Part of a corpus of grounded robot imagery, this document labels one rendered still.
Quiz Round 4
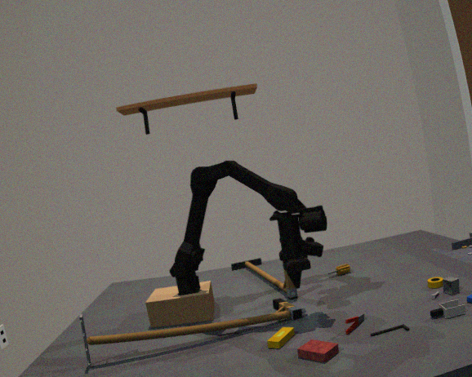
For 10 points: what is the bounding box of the yellow ring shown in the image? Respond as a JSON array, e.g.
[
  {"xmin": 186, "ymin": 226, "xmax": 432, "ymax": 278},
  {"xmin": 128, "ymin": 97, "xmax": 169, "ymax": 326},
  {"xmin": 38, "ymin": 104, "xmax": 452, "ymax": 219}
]
[{"xmin": 427, "ymin": 277, "xmax": 443, "ymax": 288}]

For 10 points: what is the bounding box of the red flat block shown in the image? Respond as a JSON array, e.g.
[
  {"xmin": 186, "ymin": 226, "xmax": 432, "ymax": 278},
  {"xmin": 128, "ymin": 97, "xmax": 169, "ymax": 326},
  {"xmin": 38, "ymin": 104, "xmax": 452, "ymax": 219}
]
[{"xmin": 297, "ymin": 339, "xmax": 339, "ymax": 362}]

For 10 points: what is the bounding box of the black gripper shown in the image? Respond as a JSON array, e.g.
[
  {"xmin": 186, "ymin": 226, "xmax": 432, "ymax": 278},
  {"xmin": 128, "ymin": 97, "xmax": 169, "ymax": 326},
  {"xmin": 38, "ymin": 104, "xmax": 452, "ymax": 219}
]
[{"xmin": 279, "ymin": 233, "xmax": 311, "ymax": 289}]

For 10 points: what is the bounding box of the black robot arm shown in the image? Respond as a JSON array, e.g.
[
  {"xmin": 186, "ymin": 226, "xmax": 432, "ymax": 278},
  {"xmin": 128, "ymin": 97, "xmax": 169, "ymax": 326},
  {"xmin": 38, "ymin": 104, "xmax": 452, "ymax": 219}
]
[{"xmin": 170, "ymin": 161, "xmax": 327, "ymax": 296}]

